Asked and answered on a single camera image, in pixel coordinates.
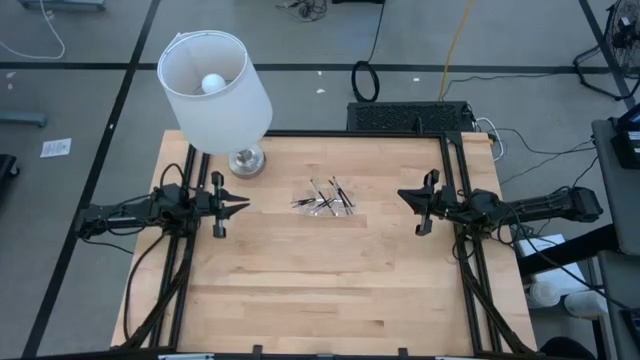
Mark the black perforated computer case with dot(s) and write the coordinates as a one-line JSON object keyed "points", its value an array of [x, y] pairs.
{"points": [[410, 117]]}

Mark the silver aluminium bar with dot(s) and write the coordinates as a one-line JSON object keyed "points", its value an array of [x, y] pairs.
{"points": [[186, 357], [457, 358]]}

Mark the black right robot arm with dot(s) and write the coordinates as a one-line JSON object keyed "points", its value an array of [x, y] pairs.
{"points": [[540, 207]]}

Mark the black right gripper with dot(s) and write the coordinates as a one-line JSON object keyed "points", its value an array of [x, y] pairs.
{"points": [[424, 227]]}

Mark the white box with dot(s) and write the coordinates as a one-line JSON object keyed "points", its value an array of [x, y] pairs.
{"points": [[547, 245]]}

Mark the clear plastic container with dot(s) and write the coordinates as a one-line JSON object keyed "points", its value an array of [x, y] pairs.
{"points": [[329, 192]]}

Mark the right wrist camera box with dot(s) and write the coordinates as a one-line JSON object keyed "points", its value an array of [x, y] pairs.
{"points": [[450, 201]]}

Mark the grey floor bar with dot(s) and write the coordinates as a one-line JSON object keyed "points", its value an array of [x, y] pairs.
{"points": [[22, 119]]}

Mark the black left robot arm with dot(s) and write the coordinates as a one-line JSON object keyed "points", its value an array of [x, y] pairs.
{"points": [[120, 212]]}

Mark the black aluminium table frame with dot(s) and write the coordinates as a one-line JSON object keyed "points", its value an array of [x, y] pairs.
{"points": [[350, 133]]}

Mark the person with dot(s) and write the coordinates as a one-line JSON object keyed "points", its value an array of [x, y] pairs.
{"points": [[560, 350]]}

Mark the grey side cart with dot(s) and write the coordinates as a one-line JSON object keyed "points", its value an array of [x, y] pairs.
{"points": [[617, 200]]}

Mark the black cart beam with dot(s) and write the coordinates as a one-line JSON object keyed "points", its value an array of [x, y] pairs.
{"points": [[565, 248]]}

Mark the grey floor platform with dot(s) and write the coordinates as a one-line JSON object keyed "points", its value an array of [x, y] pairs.
{"points": [[62, 4]]}

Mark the black floor fan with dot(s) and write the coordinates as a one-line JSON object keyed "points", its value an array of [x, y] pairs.
{"points": [[622, 30]]}

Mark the black frame bracket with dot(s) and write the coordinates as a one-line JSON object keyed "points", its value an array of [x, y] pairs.
{"points": [[257, 351], [402, 352]]}

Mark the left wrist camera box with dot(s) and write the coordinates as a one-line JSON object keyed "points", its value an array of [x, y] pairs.
{"points": [[202, 200]]}

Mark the white shade table lamp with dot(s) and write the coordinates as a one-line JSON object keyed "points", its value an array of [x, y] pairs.
{"points": [[220, 120]]}

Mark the black device white labels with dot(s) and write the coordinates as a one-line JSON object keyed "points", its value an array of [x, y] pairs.
{"points": [[627, 140]]}

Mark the white roll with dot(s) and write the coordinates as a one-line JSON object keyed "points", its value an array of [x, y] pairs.
{"points": [[542, 295], [585, 304]]}

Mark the white paper sheet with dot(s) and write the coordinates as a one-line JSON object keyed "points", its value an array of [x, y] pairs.
{"points": [[56, 147]]}

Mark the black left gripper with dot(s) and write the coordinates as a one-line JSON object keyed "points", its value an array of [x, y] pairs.
{"points": [[219, 227]]}

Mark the black floor object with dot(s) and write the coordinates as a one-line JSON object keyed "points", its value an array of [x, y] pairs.
{"points": [[6, 170]]}

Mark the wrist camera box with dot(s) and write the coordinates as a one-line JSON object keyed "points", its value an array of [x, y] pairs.
{"points": [[450, 201], [202, 200]]}

